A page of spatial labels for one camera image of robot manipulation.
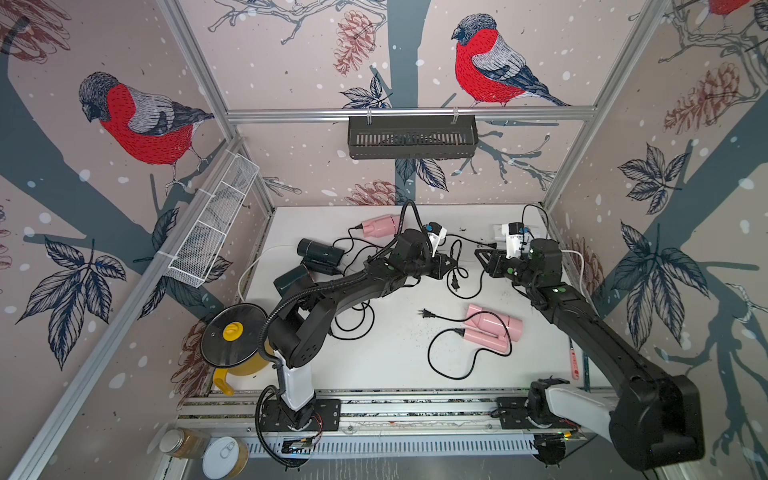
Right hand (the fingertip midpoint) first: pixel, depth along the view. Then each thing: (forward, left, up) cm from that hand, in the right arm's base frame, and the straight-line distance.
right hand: (480, 248), depth 82 cm
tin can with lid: (-48, +60, -15) cm, 79 cm away
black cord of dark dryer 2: (-6, +6, -8) cm, 12 cm away
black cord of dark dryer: (-10, +34, -20) cm, 41 cm away
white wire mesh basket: (+9, +82, 0) cm, 82 cm away
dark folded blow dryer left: (+8, +51, -18) cm, 55 cm away
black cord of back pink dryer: (+16, +41, -17) cm, 48 cm away
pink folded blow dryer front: (-16, -4, -17) cm, 24 cm away
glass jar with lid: (-47, +68, -11) cm, 83 cm away
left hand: (-3, +5, -2) cm, 6 cm away
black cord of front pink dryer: (-10, +15, -20) cm, 27 cm away
